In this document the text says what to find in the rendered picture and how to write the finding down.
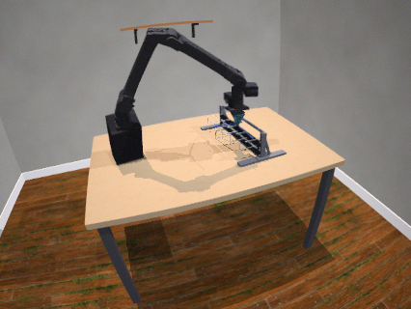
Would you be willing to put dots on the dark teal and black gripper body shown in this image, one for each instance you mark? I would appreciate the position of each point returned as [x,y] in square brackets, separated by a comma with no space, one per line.
[238,107]

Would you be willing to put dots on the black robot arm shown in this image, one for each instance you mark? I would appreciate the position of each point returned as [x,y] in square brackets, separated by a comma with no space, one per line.
[178,42]

